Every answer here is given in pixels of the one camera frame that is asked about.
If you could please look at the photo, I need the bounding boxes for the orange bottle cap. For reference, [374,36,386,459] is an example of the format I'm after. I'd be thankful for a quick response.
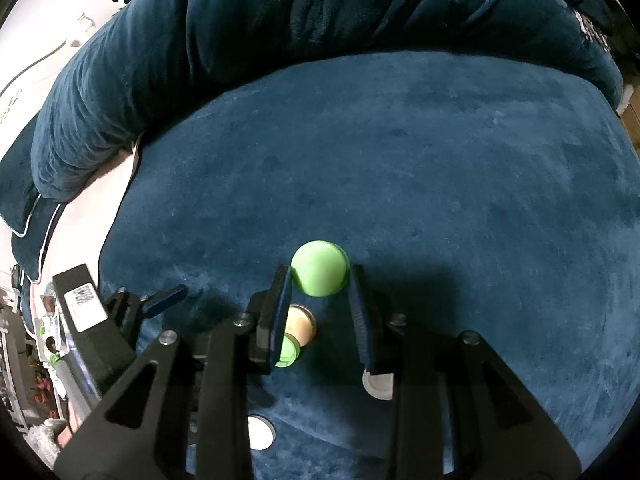
[284,305,317,347]

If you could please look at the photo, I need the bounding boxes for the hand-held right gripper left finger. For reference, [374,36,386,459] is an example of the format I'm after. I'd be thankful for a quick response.
[52,265,293,480]

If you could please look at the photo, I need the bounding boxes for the pink blanket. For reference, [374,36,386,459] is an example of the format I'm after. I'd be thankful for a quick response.
[30,135,146,311]

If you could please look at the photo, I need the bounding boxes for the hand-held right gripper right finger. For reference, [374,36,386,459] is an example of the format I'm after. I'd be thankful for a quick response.
[348,264,583,480]

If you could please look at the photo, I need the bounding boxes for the dark printed clothing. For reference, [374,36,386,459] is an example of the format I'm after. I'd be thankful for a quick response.
[550,0,631,56]

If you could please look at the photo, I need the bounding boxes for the white bottle cap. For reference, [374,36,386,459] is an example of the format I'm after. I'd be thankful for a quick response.
[362,367,396,401]
[247,414,276,452]

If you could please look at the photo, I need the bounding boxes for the white wall socket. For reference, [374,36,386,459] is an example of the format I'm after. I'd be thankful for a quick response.
[75,12,97,47]

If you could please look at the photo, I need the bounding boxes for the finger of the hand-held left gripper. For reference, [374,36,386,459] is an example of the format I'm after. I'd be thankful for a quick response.
[107,287,152,351]
[142,284,188,312]

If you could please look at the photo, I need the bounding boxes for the blue pillow with white piping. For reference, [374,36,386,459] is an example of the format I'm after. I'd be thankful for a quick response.
[0,137,43,238]
[11,199,68,283]

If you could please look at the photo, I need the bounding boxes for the green bottle cap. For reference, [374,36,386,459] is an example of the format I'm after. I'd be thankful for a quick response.
[274,335,304,369]
[290,240,351,297]

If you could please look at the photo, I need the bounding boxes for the dark blue plush duvet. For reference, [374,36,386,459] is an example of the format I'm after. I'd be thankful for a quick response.
[32,0,623,201]

